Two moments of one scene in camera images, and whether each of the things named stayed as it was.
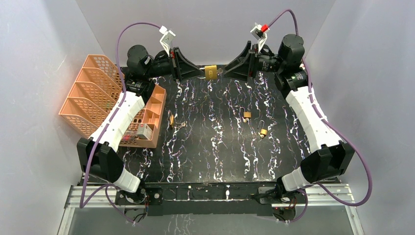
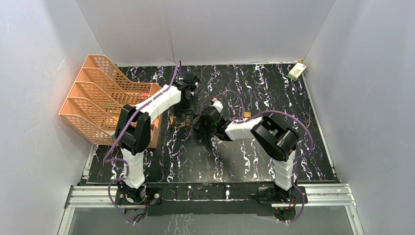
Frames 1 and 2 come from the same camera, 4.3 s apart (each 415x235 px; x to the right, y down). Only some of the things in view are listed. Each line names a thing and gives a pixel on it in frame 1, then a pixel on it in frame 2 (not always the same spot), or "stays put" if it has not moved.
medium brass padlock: (211, 72) → (188, 121)
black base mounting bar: (211, 199) stays put
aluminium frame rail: (334, 196) stays put
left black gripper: (175, 63) → (181, 116)
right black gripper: (243, 66) → (201, 127)
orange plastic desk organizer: (94, 90) stays put
